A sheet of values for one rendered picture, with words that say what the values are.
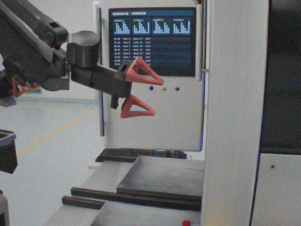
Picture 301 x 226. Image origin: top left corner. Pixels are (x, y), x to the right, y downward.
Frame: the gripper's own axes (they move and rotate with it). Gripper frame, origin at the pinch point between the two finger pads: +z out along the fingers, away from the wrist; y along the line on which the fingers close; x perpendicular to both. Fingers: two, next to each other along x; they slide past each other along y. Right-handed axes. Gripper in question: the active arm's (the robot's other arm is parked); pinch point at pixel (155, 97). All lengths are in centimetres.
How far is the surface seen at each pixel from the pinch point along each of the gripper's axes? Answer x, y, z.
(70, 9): -457, 290, -280
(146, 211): 14.2, 25.9, 7.0
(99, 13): -62, 24, -41
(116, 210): 15.6, 28.9, -0.6
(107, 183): 2.9, 41.2, -7.6
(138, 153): -30, 67, -5
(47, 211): -28, 191, -65
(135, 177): -3.2, 41.8, -0.2
